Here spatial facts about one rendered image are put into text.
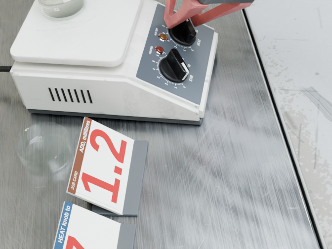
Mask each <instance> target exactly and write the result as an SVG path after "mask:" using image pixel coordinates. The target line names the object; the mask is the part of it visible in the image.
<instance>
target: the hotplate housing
mask: <svg viewBox="0 0 332 249"><path fill-rule="evenodd" d="M158 3H159V2H157V1H155V0H143V3H142V6H141V9H140V12H139V15H138V18H137V21H136V24H135V27H134V30H133V33H132V36H131V39H130V43H129V46H128V49H127V52H126V55H125V58H124V61H123V62H122V63H121V64H120V65H118V66H114V67H105V66H87V65H69V64H51V63H33V62H18V61H15V62H14V64H13V65H12V67H11V70H10V74H11V76H12V78H13V81H14V83H15V85H16V88H17V90H18V93H19V95H20V97H21V100H22V102H23V104H24V105H25V107H26V109H28V112H29V113H41V114H54V115H68V116H81V117H95V118H109V119H122V120H136V121H150V122H163V123H177V124H191V125H201V123H202V118H204V114H205V108H206V103H207V98H208V90H209V85H210V80H211V75H212V69H213V64H214V59H215V53H216V48H217V43H218V33H216V32H214V35H213V41H212V46H211V51H210V56H209V61H208V66H207V73H206V78H205V83H204V88H203V93H202V98H201V103H200V105H197V104H195V103H193V102H190V101H188V100H186V99H184V98H181V97H179V96H177V95H175V94H172V93H170V92H168V91H166V90H163V89H161V88H159V87H156V86H154V85H152V84H150V83H147V82H145V81H143V80H141V79H139V78H137V77H136V73H137V70H138V66H139V63H140V60H141V56H142V53H143V50H144V46H145V43H146V40H147V37H148V33H149V30H150V27H151V23H152V20H153V17H154V13H155V10H156V7H157V4H158ZM159 4H161V3H159ZM161 5H163V4H161ZM163 6H165V5H163Z"/></svg>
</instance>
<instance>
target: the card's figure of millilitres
mask: <svg viewBox="0 0 332 249"><path fill-rule="evenodd" d="M128 143H129V139H127V138H125V137H123V136H121V135H119V134H117V133H115V132H113V131H110V130H108V129H106V128H104V127H102V126H100V125H98V124H96V123H94V122H91V127H90V131H89V136H88V140H87V145H86V149H85V153H84V158H83V163H82V168H81V172H80V176H79V181H78V185H77V190H76V192H78V193H80V194H83V195H85V196H87V197H90V198H92V199H94V200H97V201H99V202H101V203H104V204H106V205H108V206H111V207H113V208H116V209H118V204H119V198H120V192H121V186H122V180H123V175H124V169H125V161H126V155H127V149H128Z"/></svg>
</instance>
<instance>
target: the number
mask: <svg viewBox="0 0 332 249"><path fill-rule="evenodd" d="M114 227H115V223H112V222H110V221H107V220H105V219H103V218H100V217H98V216H95V215H93V214H91V213H88V212H86V211H83V210H81V209H78V208H76V207H72V211H71V215H70V220H69V224H68V229H67V233H66V238H65V242H64V246H63V249H111V244H112V238H113V232H114Z"/></svg>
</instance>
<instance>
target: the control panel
mask: <svg viewBox="0 0 332 249"><path fill-rule="evenodd" d="M164 13H165V6H163V5H161V4H159V3H158V4H157V7H156V10H155V13H154V17H153V20H152V23H151V27H150V30H149V33H148V37H147V40H146V43H145V46H144V50H143V53H142V56H141V60H140V63H139V66H138V70H137V73H136V77H137V78H139V79H141V80H143V81H145V82H147V83H150V84H152V85H154V86H156V87H159V88H161V89H163V90H166V91H168V92H170V93H172V94H175V95H177V96H179V97H181V98H184V99H186V100H188V101H190V102H193V103H195V104H197V105H200V103H201V98H202V93H203V88H204V83H205V78H206V73H207V68H208V61H209V56H210V51H211V46H212V41H213V35H214V30H213V29H211V28H209V27H207V26H205V25H203V24H202V25H200V26H197V27H194V25H193V23H192V21H191V19H190V18H189V20H190V22H191V23H192V25H193V27H194V29H195V31H196V33H197V35H196V41H195V42H194V43H193V44H192V45H190V46H184V45H180V44H178V43H177V42H175V41H174V40H173V39H172V38H171V36H170V34H169V28H168V27H167V25H166V23H165V21H164ZM161 34H164V35H166V40H162V39H161V38H160V35H161ZM158 46H160V47H162V48H163V52H162V53H159V52H157V50H156V48H157V47H158ZM172 48H175V49H177V50H178V52H179V53H180V55H181V57H182V58H183V60H184V62H185V63H186V65H187V67H188V68H189V74H188V77H187V79H186V80H185V81H183V82H181V83H174V82H171V81H169V80H168V79H166V78H165V77H164V76H163V75H162V73H161V72H160V68H159V64H160V62H161V60H162V59H163V58H165V57H166V56H167V55H168V53H169V52H170V50H171V49H172Z"/></svg>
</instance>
